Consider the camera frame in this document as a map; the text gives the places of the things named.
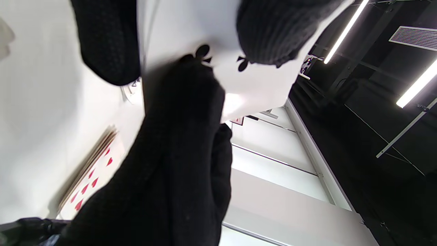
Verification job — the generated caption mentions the long ceiling light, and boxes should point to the long ceiling light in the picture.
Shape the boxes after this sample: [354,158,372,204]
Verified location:
[396,60,437,108]
[324,0,370,65]

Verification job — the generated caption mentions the pile of clubs cards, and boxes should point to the pile of clubs cards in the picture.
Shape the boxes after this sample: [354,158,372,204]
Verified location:
[120,77,144,105]

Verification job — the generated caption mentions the white device on pole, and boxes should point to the white device on pole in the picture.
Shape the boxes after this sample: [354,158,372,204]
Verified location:
[299,55,323,80]

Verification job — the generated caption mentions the person's right hand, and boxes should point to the person's right hand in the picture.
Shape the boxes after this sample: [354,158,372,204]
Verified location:
[58,55,233,246]

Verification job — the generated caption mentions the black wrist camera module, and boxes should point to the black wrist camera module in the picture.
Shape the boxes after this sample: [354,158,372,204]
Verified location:
[0,217,72,246]

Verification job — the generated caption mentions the pile of hearts cards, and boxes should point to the pile of hearts cards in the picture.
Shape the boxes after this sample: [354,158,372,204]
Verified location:
[56,126,126,220]

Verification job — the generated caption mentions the person's left hand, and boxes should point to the person's left hand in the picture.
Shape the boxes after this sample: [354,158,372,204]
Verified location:
[70,0,342,86]

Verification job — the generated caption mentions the white ceiling vent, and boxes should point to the white ceiling vent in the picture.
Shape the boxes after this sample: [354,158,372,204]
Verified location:
[389,26,437,52]

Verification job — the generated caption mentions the black clubs playing card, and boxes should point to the black clubs playing card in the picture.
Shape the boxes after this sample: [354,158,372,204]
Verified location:
[138,0,355,124]

